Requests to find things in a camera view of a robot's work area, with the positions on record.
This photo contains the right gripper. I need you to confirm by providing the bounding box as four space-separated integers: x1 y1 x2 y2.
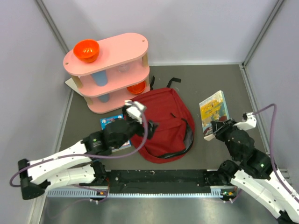
211 118 242 161

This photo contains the yellow and maroon book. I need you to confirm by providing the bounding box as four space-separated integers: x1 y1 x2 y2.
199 91 230 141

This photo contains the red backpack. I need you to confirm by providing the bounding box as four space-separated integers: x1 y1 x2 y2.
132 77 195 164

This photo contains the blue illustrated book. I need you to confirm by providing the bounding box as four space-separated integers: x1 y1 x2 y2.
100 114 131 153

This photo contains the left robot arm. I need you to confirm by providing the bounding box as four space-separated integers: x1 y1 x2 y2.
18 118 158 200

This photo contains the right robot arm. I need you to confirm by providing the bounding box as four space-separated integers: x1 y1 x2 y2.
212 119 299 224

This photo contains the orange bowl lower shelf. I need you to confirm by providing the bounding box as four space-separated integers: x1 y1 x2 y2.
127 81 146 95

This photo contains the pink three-tier wooden shelf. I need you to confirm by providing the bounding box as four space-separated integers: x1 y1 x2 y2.
63 33 150 114

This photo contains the clear plastic cup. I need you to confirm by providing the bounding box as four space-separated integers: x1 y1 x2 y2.
118 64 129 73

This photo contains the blue plastic cup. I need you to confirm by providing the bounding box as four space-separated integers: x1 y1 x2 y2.
91 70 108 86

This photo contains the orange bowl on top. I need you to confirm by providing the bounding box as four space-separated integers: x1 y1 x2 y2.
72 39 100 63

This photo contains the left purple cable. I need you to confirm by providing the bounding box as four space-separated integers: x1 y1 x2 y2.
9 114 148 204

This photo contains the purple cable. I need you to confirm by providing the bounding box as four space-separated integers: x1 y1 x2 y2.
9 114 148 204
203 104 299 203

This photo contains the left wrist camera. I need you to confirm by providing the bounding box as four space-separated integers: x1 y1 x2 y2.
125 100 147 124

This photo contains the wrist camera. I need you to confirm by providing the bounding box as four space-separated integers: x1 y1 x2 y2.
234 112 257 131
125 100 147 124

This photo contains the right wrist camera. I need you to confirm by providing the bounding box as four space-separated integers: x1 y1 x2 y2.
234 112 257 131

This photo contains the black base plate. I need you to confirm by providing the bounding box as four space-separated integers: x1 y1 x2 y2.
93 169 232 194

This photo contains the white slotted cable duct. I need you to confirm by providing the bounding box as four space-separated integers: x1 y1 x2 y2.
47 185 225 198

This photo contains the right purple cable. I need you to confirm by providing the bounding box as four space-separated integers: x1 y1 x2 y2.
203 104 299 203

